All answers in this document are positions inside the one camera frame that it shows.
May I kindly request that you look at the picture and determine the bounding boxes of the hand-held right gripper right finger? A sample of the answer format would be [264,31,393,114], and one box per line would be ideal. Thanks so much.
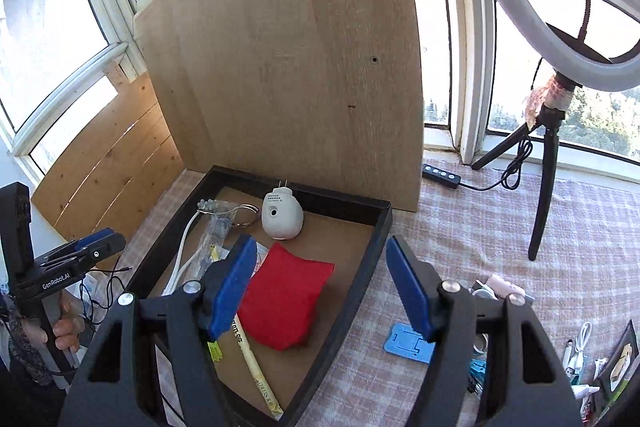
[385,235,583,427]

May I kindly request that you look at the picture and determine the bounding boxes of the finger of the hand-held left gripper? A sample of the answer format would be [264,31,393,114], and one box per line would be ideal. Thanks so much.
[62,228,115,254]
[42,234,127,275]

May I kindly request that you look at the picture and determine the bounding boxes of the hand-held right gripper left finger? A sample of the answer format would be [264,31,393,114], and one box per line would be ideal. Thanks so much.
[59,234,258,427]

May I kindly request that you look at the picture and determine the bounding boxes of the clear plastic packet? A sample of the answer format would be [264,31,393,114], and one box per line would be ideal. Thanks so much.
[197,207,241,278]

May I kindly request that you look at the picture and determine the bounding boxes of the red cloth pouch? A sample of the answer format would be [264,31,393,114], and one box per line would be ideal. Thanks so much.
[237,243,335,352]

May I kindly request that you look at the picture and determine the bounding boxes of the white earphone cable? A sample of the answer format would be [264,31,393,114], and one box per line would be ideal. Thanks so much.
[162,197,221,295]

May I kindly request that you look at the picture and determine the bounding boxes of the black storage tray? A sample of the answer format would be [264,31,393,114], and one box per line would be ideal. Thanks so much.
[119,165,393,427]

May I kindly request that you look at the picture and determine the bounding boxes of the metal key ring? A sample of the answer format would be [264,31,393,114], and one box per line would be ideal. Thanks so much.
[227,203,258,228]

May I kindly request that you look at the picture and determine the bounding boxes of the yellow paper chopstick sleeve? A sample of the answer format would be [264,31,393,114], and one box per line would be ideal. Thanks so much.
[207,244,286,418]

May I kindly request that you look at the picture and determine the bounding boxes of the white plug-in device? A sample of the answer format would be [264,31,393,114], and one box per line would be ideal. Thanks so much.
[261,179,305,240]

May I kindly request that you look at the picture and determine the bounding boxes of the white usb cable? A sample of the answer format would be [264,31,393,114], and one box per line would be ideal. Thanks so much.
[562,322,593,375]

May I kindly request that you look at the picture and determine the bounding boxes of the person's left forearm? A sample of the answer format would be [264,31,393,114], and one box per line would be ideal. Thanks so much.
[0,294,56,388]

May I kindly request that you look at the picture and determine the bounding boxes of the pink checkered desktop cloth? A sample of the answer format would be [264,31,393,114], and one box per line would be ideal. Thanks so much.
[135,157,640,427]

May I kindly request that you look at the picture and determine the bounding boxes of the person's left hand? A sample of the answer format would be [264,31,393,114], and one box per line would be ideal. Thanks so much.
[52,297,87,352]

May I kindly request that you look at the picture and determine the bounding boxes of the blue phone stand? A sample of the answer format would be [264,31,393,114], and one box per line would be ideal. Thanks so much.
[384,323,436,364]

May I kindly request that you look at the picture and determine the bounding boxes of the pink white small case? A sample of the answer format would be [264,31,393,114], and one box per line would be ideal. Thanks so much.
[472,274,526,303]

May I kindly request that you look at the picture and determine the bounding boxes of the teal plastic clip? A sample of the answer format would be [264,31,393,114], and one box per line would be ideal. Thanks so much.
[469,357,488,395]

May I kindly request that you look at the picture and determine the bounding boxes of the black inline remote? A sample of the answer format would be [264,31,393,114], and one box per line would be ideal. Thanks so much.
[422,163,463,190]

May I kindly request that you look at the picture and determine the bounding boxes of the wooden clothespin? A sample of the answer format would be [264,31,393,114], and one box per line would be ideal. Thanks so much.
[610,342,632,380]

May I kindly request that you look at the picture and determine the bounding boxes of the black wet wipes pack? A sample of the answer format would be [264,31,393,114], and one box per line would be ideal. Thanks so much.
[595,319,640,400]

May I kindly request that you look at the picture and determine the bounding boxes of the light wooden board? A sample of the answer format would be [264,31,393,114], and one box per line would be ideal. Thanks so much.
[134,0,425,214]

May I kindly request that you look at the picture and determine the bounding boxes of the black ring light cable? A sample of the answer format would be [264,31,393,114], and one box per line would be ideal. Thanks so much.
[460,137,533,192]

